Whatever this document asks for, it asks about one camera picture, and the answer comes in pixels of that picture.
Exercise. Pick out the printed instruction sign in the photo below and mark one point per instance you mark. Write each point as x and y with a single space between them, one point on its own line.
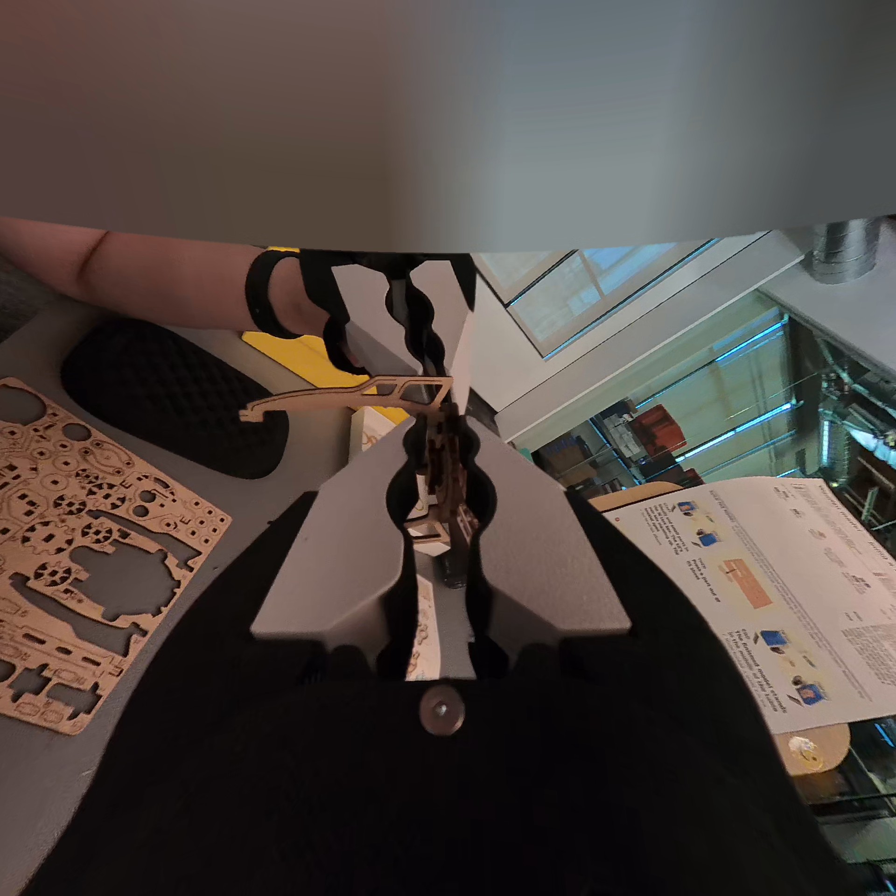
770 595

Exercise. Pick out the window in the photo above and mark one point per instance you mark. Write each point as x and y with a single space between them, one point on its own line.
560 279

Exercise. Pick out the yellow plastic bin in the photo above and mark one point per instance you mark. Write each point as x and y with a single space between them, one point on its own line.
301 356

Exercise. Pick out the white cardboard box tray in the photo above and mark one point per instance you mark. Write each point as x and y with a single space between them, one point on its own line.
371 434

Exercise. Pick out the wooden model assembly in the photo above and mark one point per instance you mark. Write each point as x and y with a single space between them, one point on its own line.
440 448

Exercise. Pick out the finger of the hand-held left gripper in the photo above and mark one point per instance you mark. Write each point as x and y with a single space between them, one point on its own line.
363 308
451 308

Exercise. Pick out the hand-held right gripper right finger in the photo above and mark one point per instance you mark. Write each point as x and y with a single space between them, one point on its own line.
552 560

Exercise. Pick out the wooden parts sheet hull cutouts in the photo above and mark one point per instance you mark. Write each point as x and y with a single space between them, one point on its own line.
139 650

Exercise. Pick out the black padded armrest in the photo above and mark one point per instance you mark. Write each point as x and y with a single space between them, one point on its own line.
175 391

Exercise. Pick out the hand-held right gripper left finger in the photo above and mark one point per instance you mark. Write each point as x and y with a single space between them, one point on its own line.
336 560

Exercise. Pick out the person's left hand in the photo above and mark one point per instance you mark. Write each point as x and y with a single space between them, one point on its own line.
293 301

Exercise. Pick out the red storage crate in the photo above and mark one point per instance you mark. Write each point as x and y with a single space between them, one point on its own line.
661 430

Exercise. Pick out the round silver duct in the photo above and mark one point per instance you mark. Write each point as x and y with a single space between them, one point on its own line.
843 251

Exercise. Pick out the laminated instruction sheet on stand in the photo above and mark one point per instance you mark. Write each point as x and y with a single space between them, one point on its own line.
819 749

